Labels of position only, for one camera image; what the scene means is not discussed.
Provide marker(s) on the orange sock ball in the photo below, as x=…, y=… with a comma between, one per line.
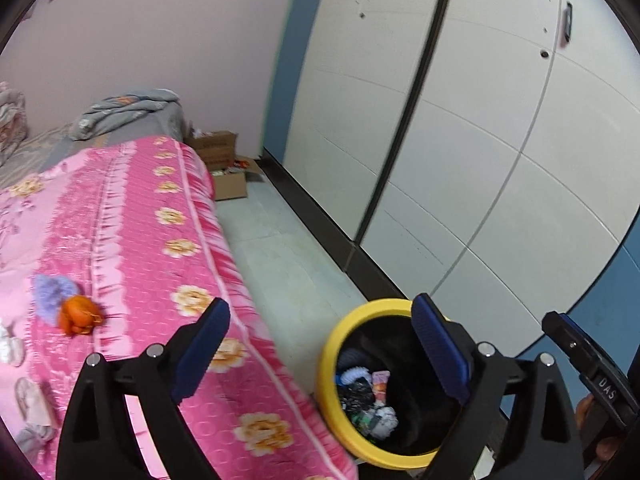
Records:
x=80, y=315

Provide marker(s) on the grey floral crumpled blanket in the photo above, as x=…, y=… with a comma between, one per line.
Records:
x=125, y=110

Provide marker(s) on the grey cloth with pink band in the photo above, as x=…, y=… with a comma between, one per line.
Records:
x=35, y=435

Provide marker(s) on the folded floral quilt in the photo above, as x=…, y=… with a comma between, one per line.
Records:
x=10, y=120

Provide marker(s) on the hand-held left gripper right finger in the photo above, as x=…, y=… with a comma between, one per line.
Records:
x=442, y=355

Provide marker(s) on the flat open cardboard box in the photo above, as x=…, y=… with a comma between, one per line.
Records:
x=230, y=187

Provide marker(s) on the orange snack wrapper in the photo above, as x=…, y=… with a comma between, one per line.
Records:
x=382, y=382

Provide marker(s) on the large white tissue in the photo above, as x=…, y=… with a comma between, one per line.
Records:
x=385, y=420

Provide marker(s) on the green snack wrapper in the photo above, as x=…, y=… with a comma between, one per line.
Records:
x=362, y=417

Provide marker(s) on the white wardrobe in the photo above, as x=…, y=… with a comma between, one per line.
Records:
x=450, y=135

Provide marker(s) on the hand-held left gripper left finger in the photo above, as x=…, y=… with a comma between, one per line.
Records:
x=202, y=355

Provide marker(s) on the lavender sock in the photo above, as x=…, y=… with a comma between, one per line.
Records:
x=50, y=295

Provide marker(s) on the pink floral blanket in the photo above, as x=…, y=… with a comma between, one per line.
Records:
x=150, y=260

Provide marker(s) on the grey bed sheet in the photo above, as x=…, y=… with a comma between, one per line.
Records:
x=40, y=150

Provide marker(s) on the brown cardboard box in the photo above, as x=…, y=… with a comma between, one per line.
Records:
x=215, y=147

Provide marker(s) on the yellow trash bin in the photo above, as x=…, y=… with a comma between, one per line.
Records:
x=327, y=370

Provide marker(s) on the person's right hand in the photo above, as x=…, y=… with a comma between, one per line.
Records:
x=584, y=410

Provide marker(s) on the white sock at edge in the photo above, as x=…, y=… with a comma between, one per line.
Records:
x=10, y=347

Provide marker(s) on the beige cloth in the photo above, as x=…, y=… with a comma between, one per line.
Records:
x=35, y=400

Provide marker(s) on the socks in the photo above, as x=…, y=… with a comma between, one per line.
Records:
x=356, y=396

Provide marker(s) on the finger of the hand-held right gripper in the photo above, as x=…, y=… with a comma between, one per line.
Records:
x=570, y=337

